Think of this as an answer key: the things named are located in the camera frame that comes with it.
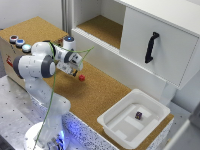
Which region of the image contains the green cable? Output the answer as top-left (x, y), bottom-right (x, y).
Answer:
top-left (32, 40), bottom-right (96, 150)

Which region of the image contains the white sliding door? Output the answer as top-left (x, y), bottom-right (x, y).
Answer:
top-left (119, 6), bottom-right (200, 90)

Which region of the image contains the white cabinet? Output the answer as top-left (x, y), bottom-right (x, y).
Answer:
top-left (61, 0), bottom-right (200, 107)

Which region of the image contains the blue button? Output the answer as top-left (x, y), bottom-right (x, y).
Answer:
top-left (15, 38), bottom-right (26, 48)

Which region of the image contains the purple block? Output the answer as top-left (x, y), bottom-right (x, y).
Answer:
top-left (134, 111), bottom-right (143, 120)

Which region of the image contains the white plastic box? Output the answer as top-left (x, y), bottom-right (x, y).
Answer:
top-left (96, 88), bottom-right (171, 150)

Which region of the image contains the green button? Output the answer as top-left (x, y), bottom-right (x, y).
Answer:
top-left (21, 43), bottom-right (33, 54)

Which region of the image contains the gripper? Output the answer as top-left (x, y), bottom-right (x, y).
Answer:
top-left (56, 59), bottom-right (84, 77)

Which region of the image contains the red button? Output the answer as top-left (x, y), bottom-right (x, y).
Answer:
top-left (9, 34), bottom-right (19, 44)

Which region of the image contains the pink block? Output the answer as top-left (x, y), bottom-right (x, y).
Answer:
top-left (78, 74), bottom-right (86, 83)

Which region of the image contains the black door handle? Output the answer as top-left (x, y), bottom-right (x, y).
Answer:
top-left (144, 31), bottom-right (160, 64)

